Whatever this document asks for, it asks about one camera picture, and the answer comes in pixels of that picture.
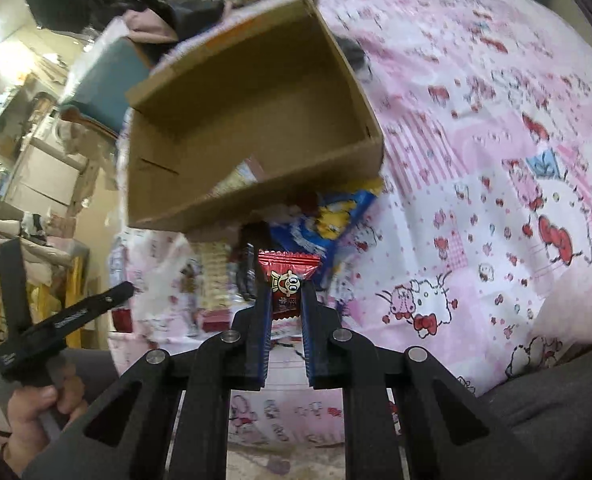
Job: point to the cardboard box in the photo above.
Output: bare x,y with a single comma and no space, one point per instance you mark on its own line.
251,110

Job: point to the pink printed blanket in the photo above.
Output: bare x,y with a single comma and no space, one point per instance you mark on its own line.
476,135

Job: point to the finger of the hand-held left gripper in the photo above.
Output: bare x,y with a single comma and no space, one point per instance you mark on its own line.
13,285
91,307

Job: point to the blue yellow snack packet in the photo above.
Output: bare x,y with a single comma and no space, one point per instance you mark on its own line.
341,215

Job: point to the beige cracker packet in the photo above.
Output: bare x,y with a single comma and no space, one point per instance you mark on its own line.
215,275

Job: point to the person's left hand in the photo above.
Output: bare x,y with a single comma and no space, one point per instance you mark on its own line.
31,425

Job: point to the white red rice cake packet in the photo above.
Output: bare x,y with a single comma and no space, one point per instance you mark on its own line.
238,177

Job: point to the person's right leg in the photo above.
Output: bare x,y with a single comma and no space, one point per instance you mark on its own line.
551,410

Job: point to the red snack packet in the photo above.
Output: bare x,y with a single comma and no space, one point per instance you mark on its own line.
288,280

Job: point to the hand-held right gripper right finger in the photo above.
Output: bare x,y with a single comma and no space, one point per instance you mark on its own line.
310,330

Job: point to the pink cloth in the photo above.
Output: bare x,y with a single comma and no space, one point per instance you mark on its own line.
146,25

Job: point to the dark blue snack packet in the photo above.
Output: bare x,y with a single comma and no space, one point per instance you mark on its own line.
296,232

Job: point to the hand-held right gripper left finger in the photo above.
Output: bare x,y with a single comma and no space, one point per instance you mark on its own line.
262,320

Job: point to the white cabinet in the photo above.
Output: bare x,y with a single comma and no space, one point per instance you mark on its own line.
46,175

